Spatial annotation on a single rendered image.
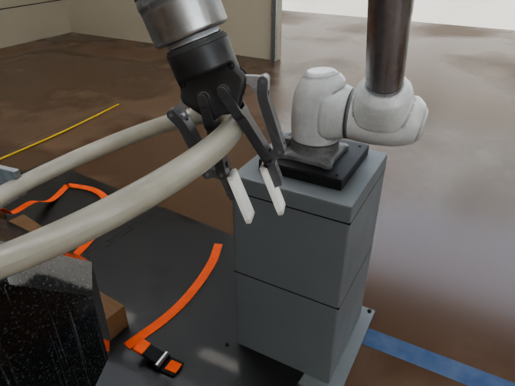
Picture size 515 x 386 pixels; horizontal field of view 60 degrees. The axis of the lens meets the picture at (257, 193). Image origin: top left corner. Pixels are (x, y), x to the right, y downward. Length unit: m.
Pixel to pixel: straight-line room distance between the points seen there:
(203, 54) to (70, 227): 0.23
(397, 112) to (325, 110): 0.21
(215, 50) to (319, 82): 0.84
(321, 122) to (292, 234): 0.36
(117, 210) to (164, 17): 0.21
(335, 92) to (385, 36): 0.28
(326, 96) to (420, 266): 1.32
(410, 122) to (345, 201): 0.28
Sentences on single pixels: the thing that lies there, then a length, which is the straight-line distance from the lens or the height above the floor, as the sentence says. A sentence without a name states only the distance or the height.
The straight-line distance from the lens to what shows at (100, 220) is 0.42.
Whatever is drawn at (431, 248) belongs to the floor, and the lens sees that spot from 2.56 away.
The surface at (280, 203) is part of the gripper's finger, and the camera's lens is 0.57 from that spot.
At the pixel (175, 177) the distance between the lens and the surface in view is 0.44.
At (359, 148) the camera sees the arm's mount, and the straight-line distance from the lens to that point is 1.53.
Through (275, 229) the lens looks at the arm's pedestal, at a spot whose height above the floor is 0.64.
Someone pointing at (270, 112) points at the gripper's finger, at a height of 1.29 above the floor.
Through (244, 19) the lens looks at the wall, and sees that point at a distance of 6.03.
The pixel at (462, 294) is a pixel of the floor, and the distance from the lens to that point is 2.33.
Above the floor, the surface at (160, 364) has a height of 0.04.
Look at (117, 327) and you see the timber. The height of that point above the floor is 0.05.
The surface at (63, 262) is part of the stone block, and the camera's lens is 1.39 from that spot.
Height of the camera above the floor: 1.48
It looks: 31 degrees down
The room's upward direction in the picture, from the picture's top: straight up
